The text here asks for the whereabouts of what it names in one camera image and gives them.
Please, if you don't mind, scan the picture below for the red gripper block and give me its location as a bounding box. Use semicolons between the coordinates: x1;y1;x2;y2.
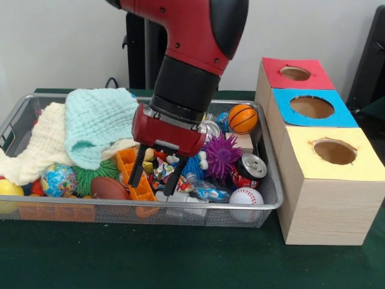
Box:
128;104;208;197

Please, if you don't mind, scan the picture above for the mint waffle cloth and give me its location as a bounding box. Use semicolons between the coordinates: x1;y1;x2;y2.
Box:
64;87;141;171

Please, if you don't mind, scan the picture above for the shallow silver mesh bin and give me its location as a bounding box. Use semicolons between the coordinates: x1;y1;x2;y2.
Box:
0;92;285;226

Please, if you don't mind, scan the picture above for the wooden box with three holes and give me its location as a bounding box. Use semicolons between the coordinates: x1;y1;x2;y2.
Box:
254;57;385;246

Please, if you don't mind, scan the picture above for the orange plastic building brick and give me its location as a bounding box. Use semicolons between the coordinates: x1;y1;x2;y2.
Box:
115;149;157;202

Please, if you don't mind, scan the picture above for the blue spiky toy with eyes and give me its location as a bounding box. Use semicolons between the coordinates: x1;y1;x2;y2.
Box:
181;150;210;180

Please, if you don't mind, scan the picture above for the brown toy football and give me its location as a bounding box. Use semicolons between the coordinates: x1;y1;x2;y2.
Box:
90;176;131;200

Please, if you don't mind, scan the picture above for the purple spiky rubber ball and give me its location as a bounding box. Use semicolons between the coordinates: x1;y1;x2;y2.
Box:
203;134;243;181

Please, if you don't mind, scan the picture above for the dark green table cloth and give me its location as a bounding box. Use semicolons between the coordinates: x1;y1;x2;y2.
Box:
0;87;385;289

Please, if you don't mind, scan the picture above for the white toy baseball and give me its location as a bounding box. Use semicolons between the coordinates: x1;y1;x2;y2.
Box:
229;187;265;222

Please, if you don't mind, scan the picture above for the globe print ball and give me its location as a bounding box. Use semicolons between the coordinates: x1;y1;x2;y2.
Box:
40;164;78;198

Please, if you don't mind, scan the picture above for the orange toy basketball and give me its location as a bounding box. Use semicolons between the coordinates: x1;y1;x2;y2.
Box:
227;104;259;135

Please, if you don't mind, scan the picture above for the cream waffle cloth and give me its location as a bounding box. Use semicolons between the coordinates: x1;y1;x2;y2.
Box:
0;101;141;187

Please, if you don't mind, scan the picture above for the dark green side-table cloth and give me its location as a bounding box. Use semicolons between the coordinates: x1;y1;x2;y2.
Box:
359;96;385;123

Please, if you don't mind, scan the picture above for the black upright panel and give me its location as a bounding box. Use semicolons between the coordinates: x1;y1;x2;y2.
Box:
345;4;385;106

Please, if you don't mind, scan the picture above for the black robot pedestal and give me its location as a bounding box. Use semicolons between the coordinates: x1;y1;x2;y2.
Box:
122;8;169;91

